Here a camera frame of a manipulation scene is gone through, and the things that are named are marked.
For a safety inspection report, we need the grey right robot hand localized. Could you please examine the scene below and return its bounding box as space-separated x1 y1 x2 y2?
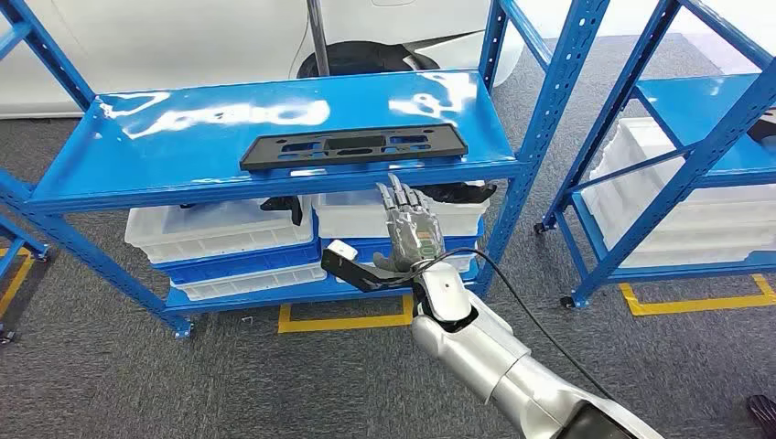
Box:
371 173 447 274

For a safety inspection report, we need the black plastic plate frame part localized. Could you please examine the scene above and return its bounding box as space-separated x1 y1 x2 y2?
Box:
239 123 469 173

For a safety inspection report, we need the black plastic car part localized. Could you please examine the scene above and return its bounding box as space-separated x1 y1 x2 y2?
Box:
259 195 305 227
418 180 499 206

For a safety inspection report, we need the blue metal shelf rack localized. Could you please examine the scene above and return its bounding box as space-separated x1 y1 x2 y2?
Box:
533 0 776 310
0 213 52 347
0 0 611 339

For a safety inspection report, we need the grey metal pole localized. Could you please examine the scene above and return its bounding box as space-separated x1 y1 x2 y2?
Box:
306 0 332 78

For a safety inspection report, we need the large white plastic crate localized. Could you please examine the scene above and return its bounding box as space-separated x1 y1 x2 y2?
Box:
580 116 776 270

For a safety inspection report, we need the white car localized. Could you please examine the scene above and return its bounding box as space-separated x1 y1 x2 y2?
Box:
0 0 526 120

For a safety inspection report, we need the dark ribbed robot foot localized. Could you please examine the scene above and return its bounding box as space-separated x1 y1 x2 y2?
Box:
747 393 776 439

